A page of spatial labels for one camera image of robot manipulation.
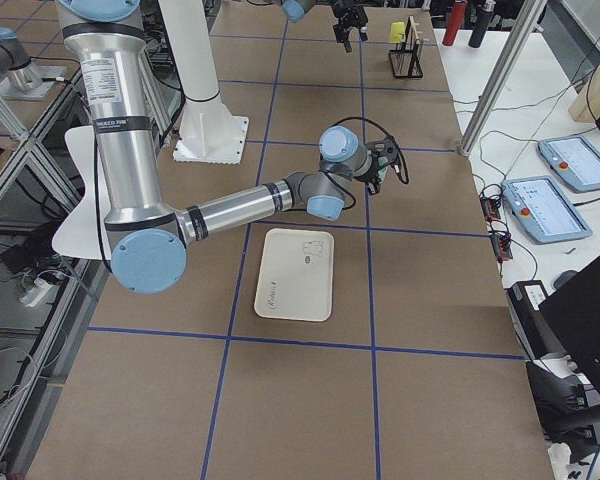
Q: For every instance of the near teach pendant tablet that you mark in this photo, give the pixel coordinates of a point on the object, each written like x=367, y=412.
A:
x=543, y=210

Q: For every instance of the black laptop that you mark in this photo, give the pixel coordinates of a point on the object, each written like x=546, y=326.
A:
x=573, y=315

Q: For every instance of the far teach pendant tablet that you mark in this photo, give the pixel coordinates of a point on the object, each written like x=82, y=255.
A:
x=575, y=160

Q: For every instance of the teach pendant tablet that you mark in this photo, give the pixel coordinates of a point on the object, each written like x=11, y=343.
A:
x=575, y=160
x=543, y=210

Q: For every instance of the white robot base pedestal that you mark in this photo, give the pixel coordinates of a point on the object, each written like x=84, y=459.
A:
x=208, y=132

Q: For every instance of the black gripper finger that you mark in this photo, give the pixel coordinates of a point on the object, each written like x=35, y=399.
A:
x=372, y=188
x=341, y=34
x=362, y=32

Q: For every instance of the black wire cup rack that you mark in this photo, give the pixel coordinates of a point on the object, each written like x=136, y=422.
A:
x=405, y=58

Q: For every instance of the cream rabbit tray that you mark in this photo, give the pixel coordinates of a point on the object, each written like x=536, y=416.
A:
x=295, y=279

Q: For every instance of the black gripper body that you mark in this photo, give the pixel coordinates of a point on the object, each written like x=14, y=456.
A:
x=348, y=18
x=371, y=173

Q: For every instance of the yellow cup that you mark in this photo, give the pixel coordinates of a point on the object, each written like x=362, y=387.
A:
x=397, y=32

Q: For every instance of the aluminium frame post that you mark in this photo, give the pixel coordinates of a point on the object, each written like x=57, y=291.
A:
x=517, y=39

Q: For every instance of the white chair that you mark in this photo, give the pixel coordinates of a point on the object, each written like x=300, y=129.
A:
x=77, y=235

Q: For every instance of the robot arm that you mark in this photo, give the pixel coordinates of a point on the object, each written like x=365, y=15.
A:
x=142, y=239
x=296, y=10

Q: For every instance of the black bottle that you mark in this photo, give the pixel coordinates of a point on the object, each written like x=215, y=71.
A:
x=484, y=14

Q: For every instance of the red bottle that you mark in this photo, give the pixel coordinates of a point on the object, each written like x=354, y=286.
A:
x=455, y=21

